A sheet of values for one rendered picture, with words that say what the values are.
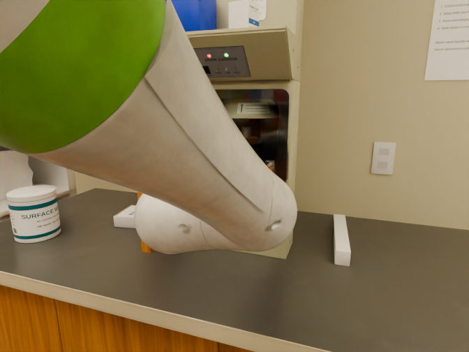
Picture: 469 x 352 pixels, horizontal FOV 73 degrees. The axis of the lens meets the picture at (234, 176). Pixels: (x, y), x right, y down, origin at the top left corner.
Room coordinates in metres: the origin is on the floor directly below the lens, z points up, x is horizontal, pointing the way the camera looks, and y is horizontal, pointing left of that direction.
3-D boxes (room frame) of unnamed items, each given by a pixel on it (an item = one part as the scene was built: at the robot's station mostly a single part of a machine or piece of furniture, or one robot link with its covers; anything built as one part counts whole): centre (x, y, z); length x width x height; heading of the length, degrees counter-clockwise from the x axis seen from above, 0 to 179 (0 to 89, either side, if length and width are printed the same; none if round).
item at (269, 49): (0.79, 0.03, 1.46); 0.32 x 0.11 x 0.10; 71
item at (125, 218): (1.06, 0.32, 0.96); 0.16 x 0.12 x 0.04; 79
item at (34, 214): (0.95, 0.63, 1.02); 0.13 x 0.13 x 0.15
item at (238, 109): (0.83, 0.01, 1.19); 0.30 x 0.01 x 0.40; 70
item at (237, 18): (0.77, -0.02, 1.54); 0.05 x 0.05 x 0.06; 59
